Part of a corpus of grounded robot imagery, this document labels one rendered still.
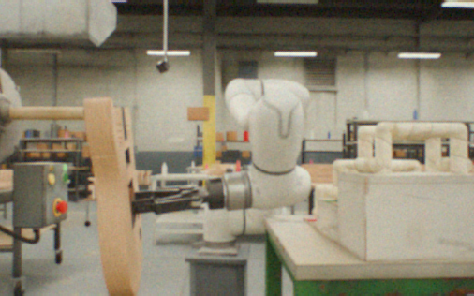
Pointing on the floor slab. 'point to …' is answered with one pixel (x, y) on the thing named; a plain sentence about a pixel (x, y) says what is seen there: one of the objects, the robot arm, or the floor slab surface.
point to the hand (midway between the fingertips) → (134, 202)
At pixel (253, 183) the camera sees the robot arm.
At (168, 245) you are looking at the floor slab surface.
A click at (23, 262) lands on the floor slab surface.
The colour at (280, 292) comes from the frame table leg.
